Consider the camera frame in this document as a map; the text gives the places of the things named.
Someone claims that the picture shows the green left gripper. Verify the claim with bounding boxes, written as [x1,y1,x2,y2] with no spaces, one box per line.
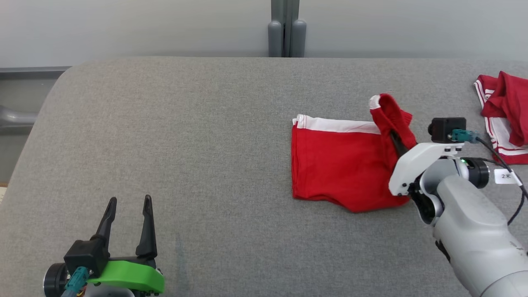
[87,195,165,295]

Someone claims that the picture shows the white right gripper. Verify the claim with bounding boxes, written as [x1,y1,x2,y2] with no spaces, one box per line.
[388,130,464,196]

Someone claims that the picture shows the red white shorts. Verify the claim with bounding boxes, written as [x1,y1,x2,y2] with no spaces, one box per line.
[291,93,418,213]

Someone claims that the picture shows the red basketball jersey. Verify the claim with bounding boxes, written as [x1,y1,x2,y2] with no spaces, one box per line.
[473,71,528,165]

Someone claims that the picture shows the grey curved pipe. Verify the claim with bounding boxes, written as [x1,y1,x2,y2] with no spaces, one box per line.
[0,105,38,129]

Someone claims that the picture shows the teal right camera connector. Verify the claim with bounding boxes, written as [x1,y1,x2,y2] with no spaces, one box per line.
[452,129,480,144]

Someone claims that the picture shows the teal camera connector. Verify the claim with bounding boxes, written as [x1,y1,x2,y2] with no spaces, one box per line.
[62,266,91,297]
[452,129,480,144]

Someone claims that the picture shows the teal left camera connector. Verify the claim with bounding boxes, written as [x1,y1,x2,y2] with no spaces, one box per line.
[62,266,91,297]

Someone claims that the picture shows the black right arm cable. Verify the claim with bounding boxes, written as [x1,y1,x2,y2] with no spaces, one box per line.
[474,138,528,226]

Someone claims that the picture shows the white cable label tag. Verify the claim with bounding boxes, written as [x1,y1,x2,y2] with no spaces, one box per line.
[494,168,522,185]

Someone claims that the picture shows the grey metal partition post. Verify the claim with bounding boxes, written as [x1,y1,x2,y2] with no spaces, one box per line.
[267,0,307,58]

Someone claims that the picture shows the grey horizontal rail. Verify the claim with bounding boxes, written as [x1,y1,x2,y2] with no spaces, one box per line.
[0,66,71,80]

